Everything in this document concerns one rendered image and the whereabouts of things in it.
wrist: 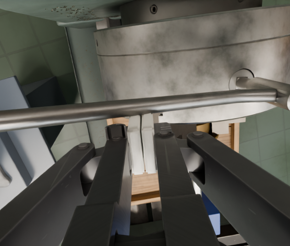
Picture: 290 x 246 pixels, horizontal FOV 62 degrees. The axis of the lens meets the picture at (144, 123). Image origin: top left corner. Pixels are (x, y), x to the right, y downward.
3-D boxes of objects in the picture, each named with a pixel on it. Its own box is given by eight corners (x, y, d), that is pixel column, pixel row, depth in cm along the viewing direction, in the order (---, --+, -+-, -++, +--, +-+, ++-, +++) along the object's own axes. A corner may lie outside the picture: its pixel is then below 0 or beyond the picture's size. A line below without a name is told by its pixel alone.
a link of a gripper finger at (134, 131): (144, 174, 15) (132, 175, 15) (144, 134, 22) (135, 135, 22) (139, 129, 14) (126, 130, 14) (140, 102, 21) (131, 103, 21)
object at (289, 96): (237, 70, 31) (314, 87, 20) (235, 87, 32) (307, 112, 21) (222, 70, 31) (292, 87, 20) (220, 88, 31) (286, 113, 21)
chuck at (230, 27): (91, 32, 52) (94, 26, 23) (225, 16, 57) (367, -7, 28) (95, 49, 53) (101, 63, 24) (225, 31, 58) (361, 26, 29)
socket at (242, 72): (241, 65, 31) (256, 68, 28) (239, 91, 32) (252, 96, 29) (218, 66, 30) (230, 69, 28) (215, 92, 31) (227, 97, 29)
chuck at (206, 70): (95, 49, 53) (101, 63, 24) (225, 31, 58) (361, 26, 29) (102, 89, 57) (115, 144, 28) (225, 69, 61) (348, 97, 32)
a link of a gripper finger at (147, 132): (141, 129, 14) (153, 128, 14) (142, 102, 21) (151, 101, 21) (146, 174, 15) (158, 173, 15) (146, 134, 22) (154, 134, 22)
